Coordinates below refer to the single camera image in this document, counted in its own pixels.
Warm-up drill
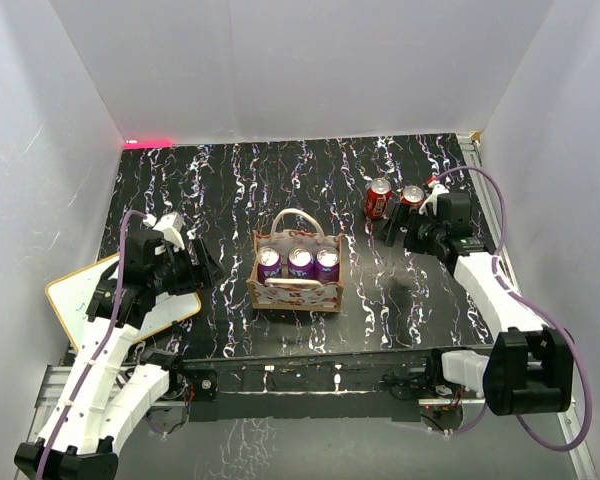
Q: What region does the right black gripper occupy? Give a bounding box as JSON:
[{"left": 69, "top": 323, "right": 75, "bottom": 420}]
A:
[{"left": 376, "top": 202, "right": 446, "bottom": 255}]

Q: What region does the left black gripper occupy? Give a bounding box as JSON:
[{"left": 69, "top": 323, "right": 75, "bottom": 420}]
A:
[{"left": 149, "top": 237, "right": 225, "bottom": 295}]

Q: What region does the red Coca-Cola can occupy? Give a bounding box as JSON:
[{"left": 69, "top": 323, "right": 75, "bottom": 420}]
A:
[
  {"left": 364, "top": 177, "right": 392, "bottom": 220},
  {"left": 400, "top": 185, "right": 425, "bottom": 210}
]

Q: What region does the burlap canvas tote bag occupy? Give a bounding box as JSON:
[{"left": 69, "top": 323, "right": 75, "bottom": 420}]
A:
[{"left": 246, "top": 208, "right": 344, "bottom": 313}]

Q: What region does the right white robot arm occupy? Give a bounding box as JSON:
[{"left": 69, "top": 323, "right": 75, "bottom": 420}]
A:
[{"left": 380, "top": 186, "right": 574, "bottom": 416}]

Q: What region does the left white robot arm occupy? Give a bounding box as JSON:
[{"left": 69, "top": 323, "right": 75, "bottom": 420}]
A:
[{"left": 14, "top": 230, "right": 223, "bottom": 479}]

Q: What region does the purple Fanta can left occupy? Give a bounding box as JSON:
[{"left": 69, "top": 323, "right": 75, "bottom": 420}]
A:
[{"left": 256, "top": 246, "right": 283, "bottom": 284}]

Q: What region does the purple fanta can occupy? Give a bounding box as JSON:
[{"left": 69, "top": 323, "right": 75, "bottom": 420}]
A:
[
  {"left": 287, "top": 247, "right": 314, "bottom": 280},
  {"left": 256, "top": 246, "right": 283, "bottom": 284},
  {"left": 315, "top": 247, "right": 340, "bottom": 284}
]

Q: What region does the purple Fanta can right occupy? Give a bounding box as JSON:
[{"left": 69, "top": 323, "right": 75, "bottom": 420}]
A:
[{"left": 315, "top": 247, "right": 340, "bottom": 284}]

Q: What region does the purple Fanta can middle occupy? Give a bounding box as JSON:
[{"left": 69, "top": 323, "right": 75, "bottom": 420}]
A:
[{"left": 287, "top": 247, "right": 314, "bottom": 280}]

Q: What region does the yellow-framed whiteboard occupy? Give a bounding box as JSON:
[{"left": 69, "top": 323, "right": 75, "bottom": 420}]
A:
[{"left": 45, "top": 254, "right": 202, "bottom": 351}]

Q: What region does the pink tape strip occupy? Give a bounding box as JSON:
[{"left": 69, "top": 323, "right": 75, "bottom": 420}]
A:
[{"left": 123, "top": 140, "right": 173, "bottom": 150}]

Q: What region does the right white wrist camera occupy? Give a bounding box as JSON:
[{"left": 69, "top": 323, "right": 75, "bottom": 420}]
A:
[{"left": 418, "top": 176, "right": 449, "bottom": 217}]

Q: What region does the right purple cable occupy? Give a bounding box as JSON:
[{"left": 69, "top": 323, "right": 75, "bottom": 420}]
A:
[{"left": 429, "top": 166, "right": 594, "bottom": 453}]

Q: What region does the aluminium frame rail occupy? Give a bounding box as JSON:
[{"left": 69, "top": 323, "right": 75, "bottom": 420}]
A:
[{"left": 29, "top": 131, "right": 600, "bottom": 480}]

